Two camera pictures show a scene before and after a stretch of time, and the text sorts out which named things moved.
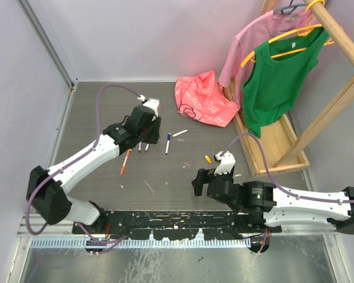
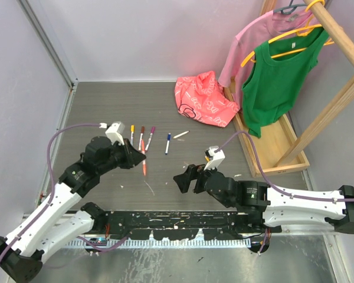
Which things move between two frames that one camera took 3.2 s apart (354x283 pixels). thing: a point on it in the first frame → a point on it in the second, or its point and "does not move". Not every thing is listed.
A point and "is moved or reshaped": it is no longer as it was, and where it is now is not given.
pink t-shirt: [238, 66] does not move
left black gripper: [154, 124] → [133, 157]
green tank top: [278, 77] does not move
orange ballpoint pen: [123, 167] is moved or reshaped
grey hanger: [290, 6] does not move
